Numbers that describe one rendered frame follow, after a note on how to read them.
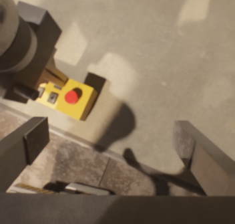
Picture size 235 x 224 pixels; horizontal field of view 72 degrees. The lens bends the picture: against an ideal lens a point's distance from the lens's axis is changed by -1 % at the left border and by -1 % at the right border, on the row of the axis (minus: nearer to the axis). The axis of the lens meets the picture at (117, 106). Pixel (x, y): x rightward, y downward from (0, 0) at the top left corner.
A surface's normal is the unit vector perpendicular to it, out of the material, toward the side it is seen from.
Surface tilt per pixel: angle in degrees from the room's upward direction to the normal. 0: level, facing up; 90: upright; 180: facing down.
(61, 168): 0
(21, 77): 90
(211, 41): 0
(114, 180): 0
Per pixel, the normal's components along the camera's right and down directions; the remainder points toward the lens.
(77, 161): -0.09, -0.14
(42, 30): 0.91, 0.39
